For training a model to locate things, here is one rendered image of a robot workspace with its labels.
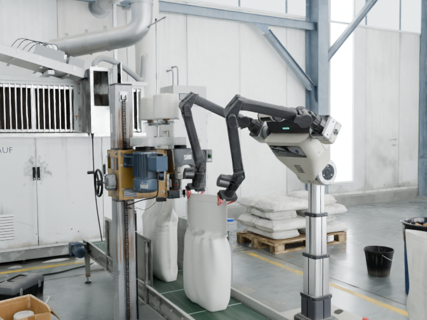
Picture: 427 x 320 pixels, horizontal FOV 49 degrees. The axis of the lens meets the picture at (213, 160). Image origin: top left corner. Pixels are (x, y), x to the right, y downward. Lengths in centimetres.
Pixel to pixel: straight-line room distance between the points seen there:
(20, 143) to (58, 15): 229
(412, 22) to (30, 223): 879
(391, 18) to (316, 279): 845
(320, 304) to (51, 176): 359
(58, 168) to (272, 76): 441
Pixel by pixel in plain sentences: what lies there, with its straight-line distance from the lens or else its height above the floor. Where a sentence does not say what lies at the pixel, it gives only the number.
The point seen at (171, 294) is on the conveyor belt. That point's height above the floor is 38.
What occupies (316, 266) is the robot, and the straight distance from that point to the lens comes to 299.
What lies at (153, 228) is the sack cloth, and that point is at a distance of 348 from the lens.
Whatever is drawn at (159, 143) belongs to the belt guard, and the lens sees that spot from 287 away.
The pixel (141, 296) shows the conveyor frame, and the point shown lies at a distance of 348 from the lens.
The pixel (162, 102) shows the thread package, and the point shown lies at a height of 163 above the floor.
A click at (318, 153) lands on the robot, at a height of 132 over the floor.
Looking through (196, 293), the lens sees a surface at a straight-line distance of 301.
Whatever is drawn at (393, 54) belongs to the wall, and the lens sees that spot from 1080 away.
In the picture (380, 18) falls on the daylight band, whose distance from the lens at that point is 1065.
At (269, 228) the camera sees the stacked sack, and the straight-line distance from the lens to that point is 575.
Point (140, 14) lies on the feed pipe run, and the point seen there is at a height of 277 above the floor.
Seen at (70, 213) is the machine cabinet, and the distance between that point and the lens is 576.
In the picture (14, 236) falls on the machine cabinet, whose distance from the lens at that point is 570.
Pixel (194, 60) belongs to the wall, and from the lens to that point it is 779.
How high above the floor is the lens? 143
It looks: 3 degrees down
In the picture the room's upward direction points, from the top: 1 degrees counter-clockwise
